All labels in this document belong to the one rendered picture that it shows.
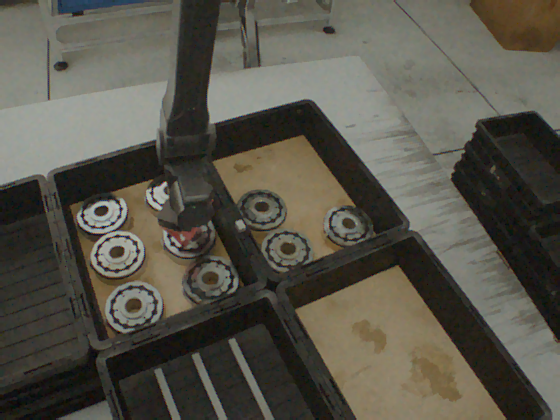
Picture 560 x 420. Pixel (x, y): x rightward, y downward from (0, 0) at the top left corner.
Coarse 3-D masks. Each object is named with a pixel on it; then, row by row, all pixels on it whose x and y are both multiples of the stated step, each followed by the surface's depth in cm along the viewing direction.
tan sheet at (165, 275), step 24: (120, 192) 100; (144, 192) 101; (144, 216) 97; (144, 240) 93; (216, 240) 95; (168, 264) 91; (96, 288) 86; (168, 288) 87; (240, 288) 89; (168, 312) 84
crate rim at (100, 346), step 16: (144, 144) 96; (96, 160) 92; (48, 176) 89; (208, 176) 92; (224, 208) 87; (64, 224) 82; (64, 240) 80; (240, 240) 84; (256, 272) 80; (80, 288) 75; (256, 288) 78; (80, 304) 73; (208, 304) 75; (160, 320) 73; (176, 320) 73; (96, 336) 70; (128, 336) 71; (96, 352) 70
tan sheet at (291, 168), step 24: (288, 144) 113; (216, 168) 107; (240, 168) 107; (264, 168) 108; (288, 168) 108; (312, 168) 109; (240, 192) 103; (288, 192) 104; (312, 192) 105; (336, 192) 105; (288, 216) 100; (312, 216) 100; (312, 240) 97
